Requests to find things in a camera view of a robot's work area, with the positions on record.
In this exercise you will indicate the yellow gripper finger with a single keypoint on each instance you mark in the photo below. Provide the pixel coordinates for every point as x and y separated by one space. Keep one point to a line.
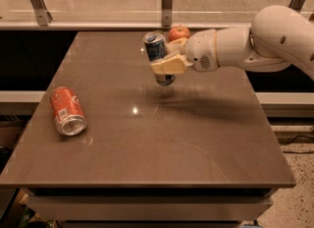
176 46
170 65

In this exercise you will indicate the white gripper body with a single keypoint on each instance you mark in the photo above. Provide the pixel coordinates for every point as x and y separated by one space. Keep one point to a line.
200 50

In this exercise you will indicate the middle metal railing bracket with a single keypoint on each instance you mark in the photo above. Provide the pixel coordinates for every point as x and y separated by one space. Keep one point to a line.
166 12

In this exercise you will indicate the orange soda can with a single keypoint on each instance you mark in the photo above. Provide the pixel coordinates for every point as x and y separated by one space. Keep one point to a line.
68 115

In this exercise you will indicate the left metal railing bracket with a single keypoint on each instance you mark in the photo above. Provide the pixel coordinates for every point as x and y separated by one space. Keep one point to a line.
42 15

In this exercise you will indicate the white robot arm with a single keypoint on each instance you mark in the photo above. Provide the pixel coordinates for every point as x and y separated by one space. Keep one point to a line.
277 38

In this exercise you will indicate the red apple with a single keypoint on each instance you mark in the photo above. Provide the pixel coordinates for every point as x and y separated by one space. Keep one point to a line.
178 32

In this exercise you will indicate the blue silver redbull can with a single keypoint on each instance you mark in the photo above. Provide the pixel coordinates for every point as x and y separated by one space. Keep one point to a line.
154 42

